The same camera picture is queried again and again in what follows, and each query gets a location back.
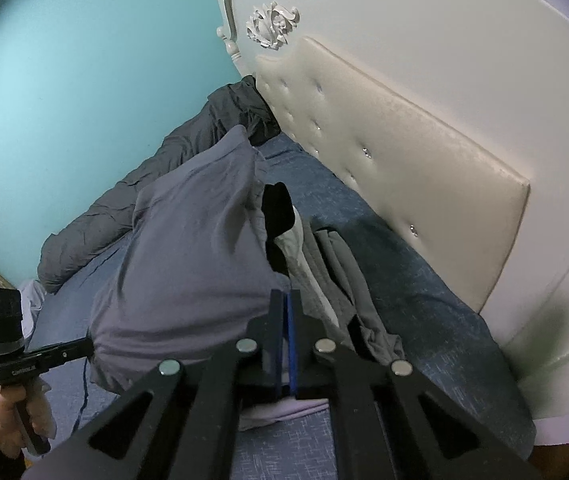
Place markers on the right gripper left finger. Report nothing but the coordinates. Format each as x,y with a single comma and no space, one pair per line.
179,421

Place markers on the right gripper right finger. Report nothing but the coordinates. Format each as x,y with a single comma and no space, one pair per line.
390,422

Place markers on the grey garment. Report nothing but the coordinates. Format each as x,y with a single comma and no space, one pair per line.
194,271

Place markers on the stack of folded clothes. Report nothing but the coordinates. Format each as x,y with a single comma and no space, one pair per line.
320,264

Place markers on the person's left hand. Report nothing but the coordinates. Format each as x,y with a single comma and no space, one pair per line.
39,414

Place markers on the blue heathered bed sheet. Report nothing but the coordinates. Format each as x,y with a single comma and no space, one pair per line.
446,340

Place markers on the white tufted headboard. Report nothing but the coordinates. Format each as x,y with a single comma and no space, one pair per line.
450,118

